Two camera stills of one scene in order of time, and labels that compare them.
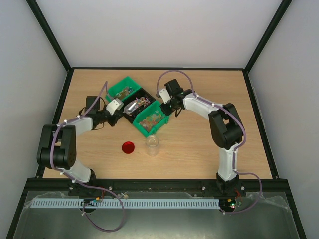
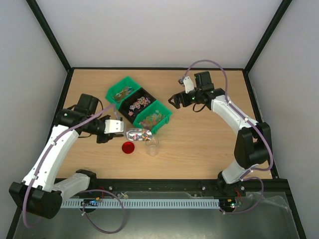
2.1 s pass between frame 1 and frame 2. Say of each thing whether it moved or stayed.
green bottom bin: stayed
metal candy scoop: moved
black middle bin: stayed
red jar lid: stayed
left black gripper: moved
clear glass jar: stayed
